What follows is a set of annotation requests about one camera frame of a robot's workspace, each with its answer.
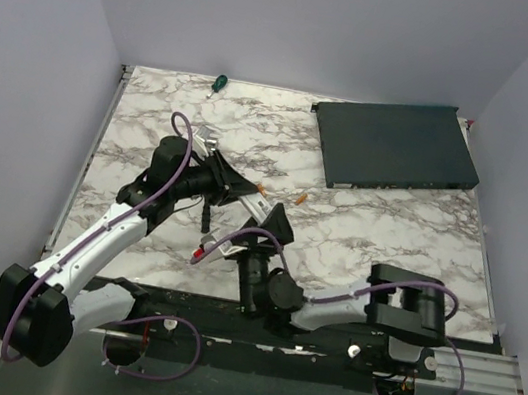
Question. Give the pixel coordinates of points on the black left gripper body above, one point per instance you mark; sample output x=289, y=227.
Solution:
x=206, y=180

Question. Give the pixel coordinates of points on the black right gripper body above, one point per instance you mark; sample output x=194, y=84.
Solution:
x=253, y=270

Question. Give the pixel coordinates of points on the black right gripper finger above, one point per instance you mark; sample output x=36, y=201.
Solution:
x=241, y=240
x=278, y=224

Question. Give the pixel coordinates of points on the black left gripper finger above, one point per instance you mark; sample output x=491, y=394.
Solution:
x=228, y=195
x=230, y=177

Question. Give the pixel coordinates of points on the white remote control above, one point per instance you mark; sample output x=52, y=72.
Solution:
x=258, y=206

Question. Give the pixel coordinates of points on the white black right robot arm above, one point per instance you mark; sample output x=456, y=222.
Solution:
x=410, y=309

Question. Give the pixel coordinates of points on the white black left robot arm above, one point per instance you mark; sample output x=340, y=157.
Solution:
x=42, y=306

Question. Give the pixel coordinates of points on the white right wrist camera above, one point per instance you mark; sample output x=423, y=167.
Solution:
x=211, y=249

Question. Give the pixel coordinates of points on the black cable connector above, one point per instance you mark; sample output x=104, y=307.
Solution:
x=205, y=217

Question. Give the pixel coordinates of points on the silver metal bracket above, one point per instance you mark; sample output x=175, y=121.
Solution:
x=207, y=136

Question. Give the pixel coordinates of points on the green handled screwdriver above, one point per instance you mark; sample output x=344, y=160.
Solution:
x=219, y=84

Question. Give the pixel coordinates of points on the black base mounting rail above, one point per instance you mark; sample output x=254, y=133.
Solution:
x=178, y=327

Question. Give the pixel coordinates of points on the aluminium left side rail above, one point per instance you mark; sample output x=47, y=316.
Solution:
x=49, y=245

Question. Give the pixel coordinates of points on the aluminium rail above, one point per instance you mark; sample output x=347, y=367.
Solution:
x=483, y=373
x=49, y=245

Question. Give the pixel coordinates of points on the dark flat network switch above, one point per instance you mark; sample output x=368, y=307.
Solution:
x=393, y=146

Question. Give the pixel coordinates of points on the aluminium front rail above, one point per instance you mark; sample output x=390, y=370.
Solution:
x=483, y=373

